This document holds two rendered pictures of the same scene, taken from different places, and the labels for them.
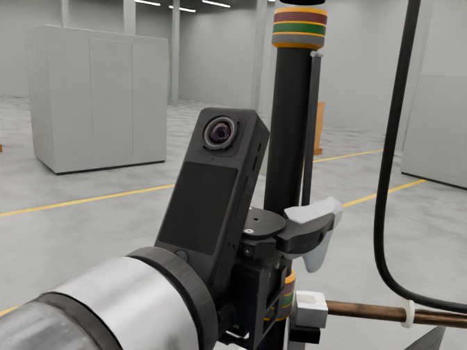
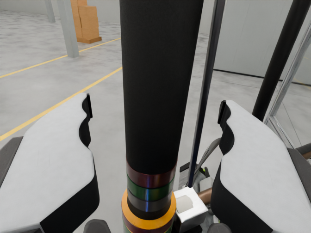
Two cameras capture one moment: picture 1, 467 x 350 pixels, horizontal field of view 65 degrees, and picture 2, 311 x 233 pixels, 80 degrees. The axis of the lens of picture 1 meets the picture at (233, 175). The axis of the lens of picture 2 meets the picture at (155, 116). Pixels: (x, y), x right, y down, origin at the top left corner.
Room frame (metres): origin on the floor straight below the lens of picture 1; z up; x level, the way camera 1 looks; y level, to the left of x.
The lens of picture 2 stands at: (0.25, 0.00, 1.72)
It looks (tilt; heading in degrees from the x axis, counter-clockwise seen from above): 33 degrees down; 329
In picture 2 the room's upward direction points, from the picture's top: 4 degrees clockwise
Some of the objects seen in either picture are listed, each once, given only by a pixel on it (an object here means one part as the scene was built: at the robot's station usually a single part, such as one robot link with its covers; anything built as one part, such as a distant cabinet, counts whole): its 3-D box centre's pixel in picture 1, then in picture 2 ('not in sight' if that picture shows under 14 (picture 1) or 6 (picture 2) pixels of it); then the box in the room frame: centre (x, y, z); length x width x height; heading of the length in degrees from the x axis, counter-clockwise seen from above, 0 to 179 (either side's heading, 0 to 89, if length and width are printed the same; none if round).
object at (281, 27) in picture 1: (299, 30); not in sight; (0.33, -0.05, 1.81); 0.04 x 0.04 x 0.01
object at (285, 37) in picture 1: (297, 40); not in sight; (0.33, -0.05, 1.81); 0.04 x 0.04 x 0.01
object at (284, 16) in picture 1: (299, 20); not in sight; (0.33, -0.05, 1.82); 0.04 x 0.04 x 0.01
